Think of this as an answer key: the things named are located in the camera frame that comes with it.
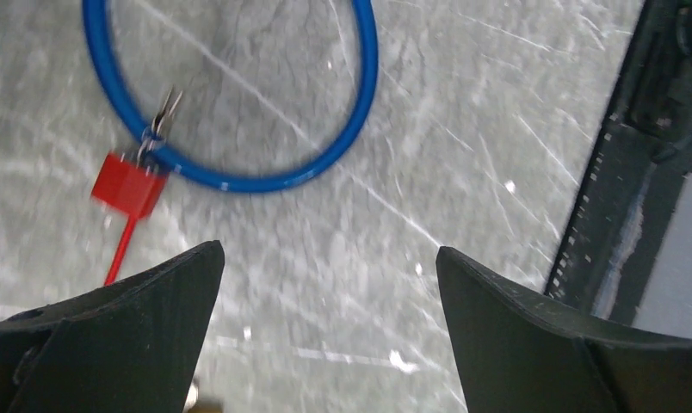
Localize silver red lock key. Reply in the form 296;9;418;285
135;86;182;166

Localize blue cable lock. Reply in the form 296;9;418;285
82;0;380;195

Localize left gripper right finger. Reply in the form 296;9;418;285
436;246;692;412

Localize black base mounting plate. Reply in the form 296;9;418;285
544;1;692;324

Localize brass padlock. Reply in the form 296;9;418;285
182;379;224;413

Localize red cable lock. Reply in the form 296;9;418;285
90;152;169;286

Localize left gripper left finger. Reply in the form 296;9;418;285
0;241;225;412

